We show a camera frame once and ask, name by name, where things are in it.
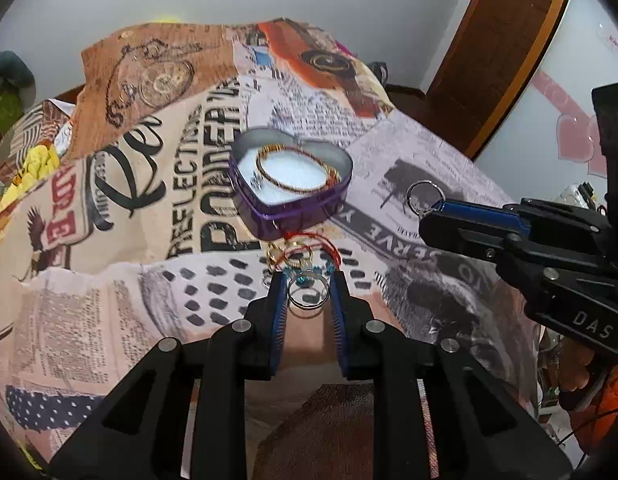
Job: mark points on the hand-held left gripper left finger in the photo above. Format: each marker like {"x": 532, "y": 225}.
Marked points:
{"x": 279, "y": 305}

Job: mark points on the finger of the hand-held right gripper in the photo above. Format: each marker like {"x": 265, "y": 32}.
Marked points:
{"x": 481, "y": 214}
{"x": 459, "y": 235}

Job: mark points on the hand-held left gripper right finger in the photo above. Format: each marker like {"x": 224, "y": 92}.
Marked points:
{"x": 337, "y": 310}

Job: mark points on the purple heart-shaped tin box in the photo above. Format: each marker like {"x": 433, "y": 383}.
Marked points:
{"x": 289, "y": 180}

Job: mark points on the person's right hand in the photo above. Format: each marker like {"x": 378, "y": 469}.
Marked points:
{"x": 579, "y": 362}

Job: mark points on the gold bangle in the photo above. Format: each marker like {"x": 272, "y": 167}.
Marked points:
{"x": 289, "y": 167}

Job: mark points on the printed newspaper-pattern blanket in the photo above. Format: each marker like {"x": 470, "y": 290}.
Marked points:
{"x": 139, "y": 240}

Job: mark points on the brown wooden door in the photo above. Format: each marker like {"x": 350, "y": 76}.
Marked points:
{"x": 494, "y": 60}

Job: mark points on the yellow cloth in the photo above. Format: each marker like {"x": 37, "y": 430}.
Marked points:
{"x": 31, "y": 170}

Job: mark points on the green cloth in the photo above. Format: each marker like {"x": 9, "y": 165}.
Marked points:
{"x": 1, "y": 110}

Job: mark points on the dark teal cushion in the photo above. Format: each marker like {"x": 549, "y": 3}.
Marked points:
{"x": 11, "y": 72}

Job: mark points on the pink heart wall sticker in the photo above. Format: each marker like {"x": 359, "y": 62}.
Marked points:
{"x": 574, "y": 135}

